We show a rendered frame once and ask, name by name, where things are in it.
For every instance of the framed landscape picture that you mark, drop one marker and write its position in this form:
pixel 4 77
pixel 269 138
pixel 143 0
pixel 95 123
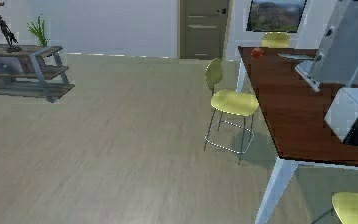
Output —
pixel 275 15

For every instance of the dark brown room door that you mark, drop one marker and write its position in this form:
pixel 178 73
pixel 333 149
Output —
pixel 203 30

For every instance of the brown wooden table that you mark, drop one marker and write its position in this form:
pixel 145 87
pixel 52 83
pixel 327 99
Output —
pixel 287 110

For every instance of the grey flat plate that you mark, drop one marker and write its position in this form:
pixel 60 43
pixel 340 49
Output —
pixel 295 56

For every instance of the white box appliance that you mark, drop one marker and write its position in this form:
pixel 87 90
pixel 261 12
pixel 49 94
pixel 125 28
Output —
pixel 348 113

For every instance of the yellow-green chair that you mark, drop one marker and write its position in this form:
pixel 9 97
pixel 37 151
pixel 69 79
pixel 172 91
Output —
pixel 234 101
pixel 353 208
pixel 275 40

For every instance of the grey wooden shelf unit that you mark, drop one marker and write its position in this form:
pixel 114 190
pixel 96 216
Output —
pixel 30 71

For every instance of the green house plant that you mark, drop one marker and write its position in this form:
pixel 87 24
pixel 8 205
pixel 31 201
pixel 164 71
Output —
pixel 38 31

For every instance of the dark figure statue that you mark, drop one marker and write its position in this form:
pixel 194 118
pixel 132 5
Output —
pixel 7 33

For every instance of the red apple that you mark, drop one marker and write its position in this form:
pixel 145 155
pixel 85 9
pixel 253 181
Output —
pixel 256 53

